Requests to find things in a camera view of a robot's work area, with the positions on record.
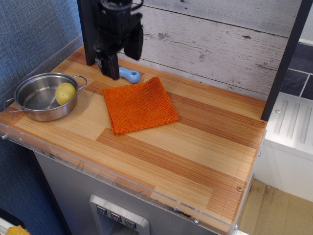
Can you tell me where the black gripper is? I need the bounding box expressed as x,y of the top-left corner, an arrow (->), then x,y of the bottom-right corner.
91,0 -> 143,80

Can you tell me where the orange knitted cloth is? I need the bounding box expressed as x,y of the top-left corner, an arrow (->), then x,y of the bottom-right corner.
102,77 -> 179,135

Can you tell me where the yellow object at corner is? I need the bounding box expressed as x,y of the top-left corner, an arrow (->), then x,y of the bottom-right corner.
6,226 -> 30,235

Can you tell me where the grey and blue scoop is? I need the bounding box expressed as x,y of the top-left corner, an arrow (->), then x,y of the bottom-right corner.
119,67 -> 141,84

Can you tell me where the yellow potato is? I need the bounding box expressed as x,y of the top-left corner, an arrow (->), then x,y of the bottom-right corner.
55,82 -> 76,105

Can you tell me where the stainless steel pot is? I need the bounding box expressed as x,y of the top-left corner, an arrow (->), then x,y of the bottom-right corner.
3,72 -> 88,121

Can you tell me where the silver dispenser panel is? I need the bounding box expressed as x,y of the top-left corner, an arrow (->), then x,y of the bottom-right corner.
89,194 -> 150,235

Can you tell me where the clear acrylic table guard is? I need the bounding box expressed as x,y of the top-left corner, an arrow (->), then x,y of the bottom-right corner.
0,118 -> 266,235

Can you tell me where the white ribbed side cabinet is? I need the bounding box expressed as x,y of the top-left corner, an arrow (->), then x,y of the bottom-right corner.
253,93 -> 313,201

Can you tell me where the dark left shelf post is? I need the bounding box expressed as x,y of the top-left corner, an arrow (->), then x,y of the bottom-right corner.
77,0 -> 98,66

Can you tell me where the dark shelf post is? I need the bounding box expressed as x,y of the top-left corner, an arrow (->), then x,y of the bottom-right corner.
77,0 -> 98,66
261,0 -> 313,121

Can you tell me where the dark right shelf post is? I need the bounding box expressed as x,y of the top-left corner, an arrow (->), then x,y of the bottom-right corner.
261,0 -> 313,121

